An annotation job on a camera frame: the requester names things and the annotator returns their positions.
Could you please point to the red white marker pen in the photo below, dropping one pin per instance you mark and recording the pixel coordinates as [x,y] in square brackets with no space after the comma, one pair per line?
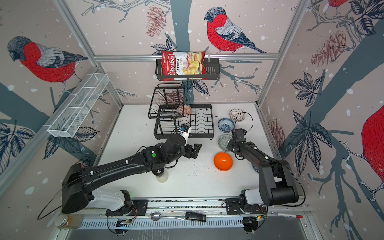
[289,215]

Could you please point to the red patterned bowl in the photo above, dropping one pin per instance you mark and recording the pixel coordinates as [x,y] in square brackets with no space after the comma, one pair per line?
[184,110]

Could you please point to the metal spoon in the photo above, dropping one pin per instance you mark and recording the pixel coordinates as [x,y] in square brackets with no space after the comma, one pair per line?
[156,216]

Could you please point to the green patterned bowl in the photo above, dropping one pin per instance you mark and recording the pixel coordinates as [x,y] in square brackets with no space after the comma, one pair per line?
[223,142]

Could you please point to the white wire mesh basket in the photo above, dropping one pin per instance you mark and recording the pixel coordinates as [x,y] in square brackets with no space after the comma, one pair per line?
[81,102]

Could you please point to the blue floral bowl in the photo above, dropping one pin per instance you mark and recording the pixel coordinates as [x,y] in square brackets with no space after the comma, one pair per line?
[226,125]

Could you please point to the glass jar with spice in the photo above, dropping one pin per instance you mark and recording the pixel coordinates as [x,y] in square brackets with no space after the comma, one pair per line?
[68,221]

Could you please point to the white brown lattice bowl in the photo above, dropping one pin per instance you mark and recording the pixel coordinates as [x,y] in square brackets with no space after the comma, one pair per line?
[237,115]

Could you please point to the black wall shelf basket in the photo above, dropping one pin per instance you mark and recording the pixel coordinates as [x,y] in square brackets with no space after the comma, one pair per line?
[212,68]

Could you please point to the black wire dish rack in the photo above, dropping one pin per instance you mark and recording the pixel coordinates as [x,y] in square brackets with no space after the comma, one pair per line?
[170,109]

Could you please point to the orange plastic bowl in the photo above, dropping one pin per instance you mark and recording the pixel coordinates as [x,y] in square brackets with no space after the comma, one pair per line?
[223,161]

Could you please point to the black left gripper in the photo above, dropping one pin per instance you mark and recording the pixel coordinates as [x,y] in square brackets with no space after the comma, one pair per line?
[190,153]

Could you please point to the black lid jar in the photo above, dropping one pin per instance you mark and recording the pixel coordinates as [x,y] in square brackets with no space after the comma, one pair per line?
[161,175]

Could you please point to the black car key fob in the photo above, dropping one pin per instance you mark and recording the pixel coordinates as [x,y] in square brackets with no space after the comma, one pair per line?
[197,217]

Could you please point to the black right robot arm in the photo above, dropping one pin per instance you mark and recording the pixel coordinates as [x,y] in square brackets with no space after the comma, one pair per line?
[276,181]

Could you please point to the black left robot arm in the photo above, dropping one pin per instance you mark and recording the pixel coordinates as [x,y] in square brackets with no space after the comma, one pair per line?
[79,183]

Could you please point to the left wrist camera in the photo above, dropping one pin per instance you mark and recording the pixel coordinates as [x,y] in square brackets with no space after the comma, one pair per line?
[185,130]

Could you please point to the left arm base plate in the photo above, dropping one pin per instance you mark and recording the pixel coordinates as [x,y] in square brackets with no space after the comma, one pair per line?
[135,208]

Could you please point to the red cassava chips bag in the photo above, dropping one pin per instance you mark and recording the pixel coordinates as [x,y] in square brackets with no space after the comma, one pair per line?
[182,63]

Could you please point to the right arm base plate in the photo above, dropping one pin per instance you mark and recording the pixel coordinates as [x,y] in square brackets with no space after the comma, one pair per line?
[233,207]

